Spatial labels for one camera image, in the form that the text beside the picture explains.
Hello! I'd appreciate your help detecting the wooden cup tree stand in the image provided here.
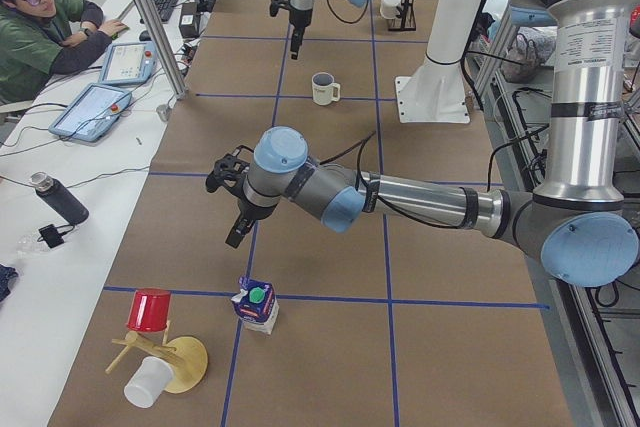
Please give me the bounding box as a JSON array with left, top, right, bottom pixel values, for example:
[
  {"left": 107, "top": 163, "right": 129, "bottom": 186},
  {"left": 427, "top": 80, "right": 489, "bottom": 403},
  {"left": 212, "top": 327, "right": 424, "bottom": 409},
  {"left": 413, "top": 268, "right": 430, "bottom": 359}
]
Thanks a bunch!
[{"left": 104, "top": 320, "right": 209, "bottom": 394}]

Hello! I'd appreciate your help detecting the teach pendant far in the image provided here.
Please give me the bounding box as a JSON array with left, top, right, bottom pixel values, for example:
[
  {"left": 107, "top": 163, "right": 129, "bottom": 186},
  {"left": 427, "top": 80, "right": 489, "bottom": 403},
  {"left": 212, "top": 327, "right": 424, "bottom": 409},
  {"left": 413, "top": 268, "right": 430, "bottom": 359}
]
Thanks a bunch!
[{"left": 99, "top": 41, "right": 156, "bottom": 86}]

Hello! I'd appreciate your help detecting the blue milk carton green cap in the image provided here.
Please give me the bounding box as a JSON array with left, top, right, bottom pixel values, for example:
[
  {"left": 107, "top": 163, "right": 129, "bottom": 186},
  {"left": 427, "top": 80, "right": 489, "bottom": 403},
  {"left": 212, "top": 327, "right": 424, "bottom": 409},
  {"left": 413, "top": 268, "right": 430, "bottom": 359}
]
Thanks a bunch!
[{"left": 231, "top": 276, "right": 279, "bottom": 335}]

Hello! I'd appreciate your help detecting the aluminium frame post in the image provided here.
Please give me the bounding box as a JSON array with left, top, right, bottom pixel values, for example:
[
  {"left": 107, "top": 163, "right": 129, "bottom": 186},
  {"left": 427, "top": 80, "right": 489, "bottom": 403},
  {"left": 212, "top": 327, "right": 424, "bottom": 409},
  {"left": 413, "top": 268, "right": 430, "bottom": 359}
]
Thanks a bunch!
[{"left": 133, "top": 0, "right": 187, "bottom": 100}]

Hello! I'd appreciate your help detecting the person in green jacket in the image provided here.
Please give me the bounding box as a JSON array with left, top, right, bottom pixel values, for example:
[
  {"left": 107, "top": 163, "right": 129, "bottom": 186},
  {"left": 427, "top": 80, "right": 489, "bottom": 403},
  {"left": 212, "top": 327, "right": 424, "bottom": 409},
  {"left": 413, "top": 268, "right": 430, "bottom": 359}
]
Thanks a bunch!
[{"left": 1, "top": 0, "right": 127, "bottom": 105}]

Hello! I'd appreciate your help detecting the white camera pedestal column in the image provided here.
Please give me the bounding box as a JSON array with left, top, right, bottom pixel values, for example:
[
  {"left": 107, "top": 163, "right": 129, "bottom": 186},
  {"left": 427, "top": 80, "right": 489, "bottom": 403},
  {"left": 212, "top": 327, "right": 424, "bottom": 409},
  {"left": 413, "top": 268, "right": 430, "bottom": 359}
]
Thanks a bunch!
[{"left": 395, "top": 0, "right": 482, "bottom": 124}]

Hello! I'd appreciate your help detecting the white upside-down mug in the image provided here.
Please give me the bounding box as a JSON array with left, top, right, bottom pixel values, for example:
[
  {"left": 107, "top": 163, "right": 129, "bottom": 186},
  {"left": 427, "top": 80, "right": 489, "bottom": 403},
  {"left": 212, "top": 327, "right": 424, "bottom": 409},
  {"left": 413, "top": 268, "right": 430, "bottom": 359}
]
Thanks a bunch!
[{"left": 379, "top": 0, "right": 402, "bottom": 20}]

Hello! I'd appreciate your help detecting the white mug dark interior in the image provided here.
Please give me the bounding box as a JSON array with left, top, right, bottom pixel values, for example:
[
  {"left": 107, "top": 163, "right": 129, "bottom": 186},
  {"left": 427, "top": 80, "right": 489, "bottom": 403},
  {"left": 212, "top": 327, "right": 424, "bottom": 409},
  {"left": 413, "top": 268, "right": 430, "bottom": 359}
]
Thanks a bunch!
[{"left": 311, "top": 72, "right": 341, "bottom": 106}]

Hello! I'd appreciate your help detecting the black water bottle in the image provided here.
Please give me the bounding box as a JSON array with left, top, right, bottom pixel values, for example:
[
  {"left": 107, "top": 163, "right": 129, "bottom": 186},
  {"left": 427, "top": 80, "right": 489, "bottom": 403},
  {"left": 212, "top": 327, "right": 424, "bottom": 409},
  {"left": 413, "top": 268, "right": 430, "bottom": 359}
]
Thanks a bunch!
[{"left": 30, "top": 172, "right": 89, "bottom": 226}]

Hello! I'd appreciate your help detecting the teach pendant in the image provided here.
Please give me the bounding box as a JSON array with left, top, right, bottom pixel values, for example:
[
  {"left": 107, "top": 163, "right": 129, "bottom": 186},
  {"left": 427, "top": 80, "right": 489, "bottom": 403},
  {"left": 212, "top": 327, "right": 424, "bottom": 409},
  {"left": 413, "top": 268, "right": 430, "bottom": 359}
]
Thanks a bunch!
[
  {"left": 48, "top": 83, "right": 132, "bottom": 143},
  {"left": 99, "top": 41, "right": 156, "bottom": 86}
]

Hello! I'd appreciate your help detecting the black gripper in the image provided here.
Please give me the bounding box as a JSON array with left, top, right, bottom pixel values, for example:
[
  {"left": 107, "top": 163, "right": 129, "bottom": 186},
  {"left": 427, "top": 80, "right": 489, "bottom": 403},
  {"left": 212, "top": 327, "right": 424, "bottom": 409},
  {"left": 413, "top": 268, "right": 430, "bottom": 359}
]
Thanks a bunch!
[
  {"left": 225, "top": 194, "right": 278, "bottom": 247},
  {"left": 289, "top": 9, "right": 311, "bottom": 60}
]

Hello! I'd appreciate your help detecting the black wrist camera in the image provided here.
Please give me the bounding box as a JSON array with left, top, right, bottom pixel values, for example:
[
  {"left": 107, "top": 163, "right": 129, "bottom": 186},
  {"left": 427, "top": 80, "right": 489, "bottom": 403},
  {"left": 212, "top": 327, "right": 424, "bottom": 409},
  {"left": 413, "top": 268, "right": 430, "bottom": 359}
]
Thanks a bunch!
[
  {"left": 269, "top": 0, "right": 291, "bottom": 17},
  {"left": 205, "top": 149, "right": 249, "bottom": 197}
]

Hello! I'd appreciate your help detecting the small black adapter box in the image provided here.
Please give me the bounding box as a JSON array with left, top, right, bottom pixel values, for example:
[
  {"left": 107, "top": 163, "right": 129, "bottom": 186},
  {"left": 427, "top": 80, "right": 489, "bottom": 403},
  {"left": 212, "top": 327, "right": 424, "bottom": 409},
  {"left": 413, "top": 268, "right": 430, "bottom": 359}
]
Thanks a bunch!
[{"left": 38, "top": 224, "right": 64, "bottom": 249}]

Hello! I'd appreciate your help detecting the teach pendant near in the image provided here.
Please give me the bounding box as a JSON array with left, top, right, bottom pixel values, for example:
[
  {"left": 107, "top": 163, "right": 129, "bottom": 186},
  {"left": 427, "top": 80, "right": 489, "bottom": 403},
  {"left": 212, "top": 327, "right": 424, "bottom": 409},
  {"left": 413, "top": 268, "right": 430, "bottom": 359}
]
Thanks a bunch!
[{"left": 48, "top": 83, "right": 132, "bottom": 143}]

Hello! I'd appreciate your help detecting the red plastic cup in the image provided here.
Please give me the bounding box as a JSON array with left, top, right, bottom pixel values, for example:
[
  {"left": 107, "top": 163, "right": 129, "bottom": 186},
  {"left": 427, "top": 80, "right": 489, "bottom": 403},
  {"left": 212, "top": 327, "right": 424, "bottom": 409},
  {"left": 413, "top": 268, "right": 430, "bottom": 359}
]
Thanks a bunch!
[{"left": 126, "top": 288, "right": 171, "bottom": 332}]

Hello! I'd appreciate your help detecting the white plastic cup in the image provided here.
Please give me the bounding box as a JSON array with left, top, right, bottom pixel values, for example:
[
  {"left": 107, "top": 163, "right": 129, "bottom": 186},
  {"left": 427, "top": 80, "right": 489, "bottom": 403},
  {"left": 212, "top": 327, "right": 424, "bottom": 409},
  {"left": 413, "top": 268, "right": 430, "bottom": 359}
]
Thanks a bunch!
[{"left": 123, "top": 356, "right": 174, "bottom": 408}]

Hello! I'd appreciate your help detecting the black wire mug rack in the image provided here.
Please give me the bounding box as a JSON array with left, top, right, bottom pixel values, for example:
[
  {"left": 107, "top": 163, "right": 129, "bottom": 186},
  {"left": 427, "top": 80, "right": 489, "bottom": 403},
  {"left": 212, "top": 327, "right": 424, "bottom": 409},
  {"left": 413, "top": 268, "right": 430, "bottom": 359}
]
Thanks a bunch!
[{"left": 385, "top": 0, "right": 417, "bottom": 32}]

